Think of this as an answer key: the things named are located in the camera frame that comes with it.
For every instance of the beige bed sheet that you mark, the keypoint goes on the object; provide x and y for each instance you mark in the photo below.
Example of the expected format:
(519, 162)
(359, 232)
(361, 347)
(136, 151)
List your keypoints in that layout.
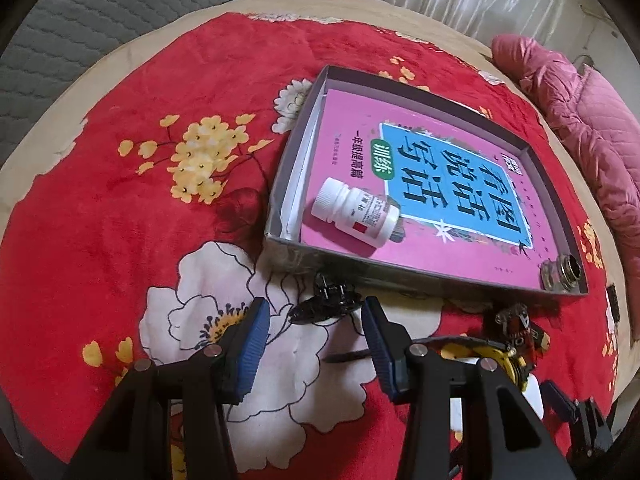
(350, 5)

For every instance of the black hair clip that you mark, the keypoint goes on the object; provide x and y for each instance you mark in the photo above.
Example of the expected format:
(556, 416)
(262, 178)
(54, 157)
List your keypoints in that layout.
(320, 307)

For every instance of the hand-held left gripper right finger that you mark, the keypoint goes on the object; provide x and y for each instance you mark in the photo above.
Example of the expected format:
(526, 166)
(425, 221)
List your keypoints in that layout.
(380, 355)

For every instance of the round metal connector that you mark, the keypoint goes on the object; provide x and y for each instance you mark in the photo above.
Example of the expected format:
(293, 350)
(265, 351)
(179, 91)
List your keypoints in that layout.
(562, 272)

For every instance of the yellow and black wristwatch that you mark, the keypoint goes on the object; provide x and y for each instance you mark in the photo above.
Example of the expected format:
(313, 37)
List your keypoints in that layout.
(492, 355)

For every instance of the grey quilted headboard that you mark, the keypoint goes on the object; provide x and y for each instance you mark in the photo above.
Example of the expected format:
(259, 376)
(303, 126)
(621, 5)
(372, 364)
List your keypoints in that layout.
(100, 20)

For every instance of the pink and blue book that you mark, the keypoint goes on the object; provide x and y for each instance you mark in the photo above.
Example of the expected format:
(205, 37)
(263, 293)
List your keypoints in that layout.
(450, 170)

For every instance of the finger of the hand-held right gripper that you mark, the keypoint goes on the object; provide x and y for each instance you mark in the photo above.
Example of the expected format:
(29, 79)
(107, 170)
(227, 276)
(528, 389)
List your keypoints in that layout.
(557, 397)

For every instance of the red floral blanket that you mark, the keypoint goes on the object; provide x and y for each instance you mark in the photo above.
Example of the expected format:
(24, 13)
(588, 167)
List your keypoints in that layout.
(125, 260)

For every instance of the pink quilted duvet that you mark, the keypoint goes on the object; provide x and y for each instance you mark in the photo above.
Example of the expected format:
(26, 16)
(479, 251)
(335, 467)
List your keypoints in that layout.
(590, 120)

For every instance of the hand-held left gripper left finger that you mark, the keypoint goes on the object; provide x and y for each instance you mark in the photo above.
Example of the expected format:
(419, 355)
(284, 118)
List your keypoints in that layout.
(252, 347)

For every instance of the grey cardboard box tray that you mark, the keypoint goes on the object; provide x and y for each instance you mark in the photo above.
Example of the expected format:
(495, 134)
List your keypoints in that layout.
(320, 260)

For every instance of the white pill bottle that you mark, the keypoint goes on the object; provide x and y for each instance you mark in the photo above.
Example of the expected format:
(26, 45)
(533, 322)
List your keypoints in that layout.
(350, 210)

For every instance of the red electronic switch module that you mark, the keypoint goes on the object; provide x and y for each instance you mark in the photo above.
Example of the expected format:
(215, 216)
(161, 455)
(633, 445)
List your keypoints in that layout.
(520, 327)

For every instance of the small black flat device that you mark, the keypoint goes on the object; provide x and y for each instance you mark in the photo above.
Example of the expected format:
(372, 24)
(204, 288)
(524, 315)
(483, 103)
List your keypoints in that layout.
(614, 302)

